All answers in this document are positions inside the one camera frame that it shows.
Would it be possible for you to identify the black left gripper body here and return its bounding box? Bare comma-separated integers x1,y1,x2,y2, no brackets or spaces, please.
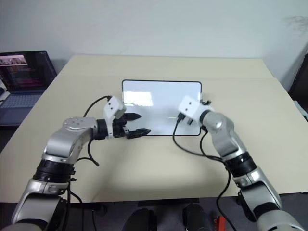
112,112,129,140

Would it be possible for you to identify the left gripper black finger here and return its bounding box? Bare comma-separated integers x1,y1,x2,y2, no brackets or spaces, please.
125,128,152,140
125,112,142,121

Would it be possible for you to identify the white whiteboard with black frame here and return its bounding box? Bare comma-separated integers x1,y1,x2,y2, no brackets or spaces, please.
121,79,203,137

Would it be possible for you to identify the dark rounded shape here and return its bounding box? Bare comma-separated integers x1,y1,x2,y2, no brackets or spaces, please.
125,208,157,231
182,203,217,231

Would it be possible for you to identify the black chair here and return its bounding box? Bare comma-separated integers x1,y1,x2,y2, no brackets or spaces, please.
287,48,308,102

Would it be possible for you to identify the open laptop with dark screen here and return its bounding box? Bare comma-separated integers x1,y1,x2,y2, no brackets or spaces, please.
0,50,58,126

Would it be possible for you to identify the red and black tool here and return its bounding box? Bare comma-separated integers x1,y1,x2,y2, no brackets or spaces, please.
211,209,228,231

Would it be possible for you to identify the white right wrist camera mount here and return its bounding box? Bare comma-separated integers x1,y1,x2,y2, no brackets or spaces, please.
177,95,204,122

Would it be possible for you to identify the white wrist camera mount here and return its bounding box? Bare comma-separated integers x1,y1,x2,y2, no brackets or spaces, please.
177,95,204,122
103,95,127,140

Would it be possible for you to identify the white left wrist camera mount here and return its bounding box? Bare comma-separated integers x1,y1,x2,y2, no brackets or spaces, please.
103,95,127,140

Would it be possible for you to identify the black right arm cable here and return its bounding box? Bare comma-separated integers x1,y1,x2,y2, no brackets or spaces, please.
172,112,241,231

